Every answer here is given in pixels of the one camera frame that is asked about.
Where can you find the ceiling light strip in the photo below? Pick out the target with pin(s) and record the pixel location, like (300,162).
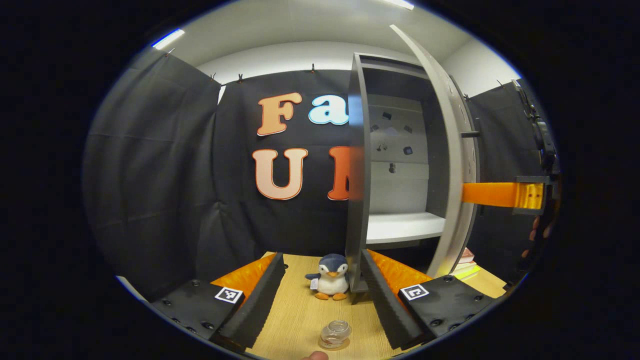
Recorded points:
(168,39)
(400,4)

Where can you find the clear plastic bottle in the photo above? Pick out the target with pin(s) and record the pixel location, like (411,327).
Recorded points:
(335,332)

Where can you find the pale cabinet door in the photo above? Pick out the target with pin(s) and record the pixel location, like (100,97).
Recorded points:
(457,165)

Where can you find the cream book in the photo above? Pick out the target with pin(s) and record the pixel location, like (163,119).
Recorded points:
(466,257)

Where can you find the round brown coaster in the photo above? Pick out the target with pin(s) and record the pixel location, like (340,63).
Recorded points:
(334,346)

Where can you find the penguin plush toy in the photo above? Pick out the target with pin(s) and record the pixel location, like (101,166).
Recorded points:
(330,282)

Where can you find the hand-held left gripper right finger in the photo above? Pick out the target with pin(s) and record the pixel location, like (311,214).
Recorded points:
(382,305)

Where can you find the yellow book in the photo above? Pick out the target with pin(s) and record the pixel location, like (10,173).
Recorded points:
(467,272)

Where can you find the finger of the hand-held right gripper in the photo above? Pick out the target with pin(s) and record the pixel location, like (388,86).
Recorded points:
(490,194)

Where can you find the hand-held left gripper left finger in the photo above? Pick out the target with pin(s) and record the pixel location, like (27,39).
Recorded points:
(260,305)

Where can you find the grey cabinet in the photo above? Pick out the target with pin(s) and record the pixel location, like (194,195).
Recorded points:
(356,200)

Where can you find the black backdrop cloth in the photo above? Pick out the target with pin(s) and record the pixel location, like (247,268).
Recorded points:
(160,180)

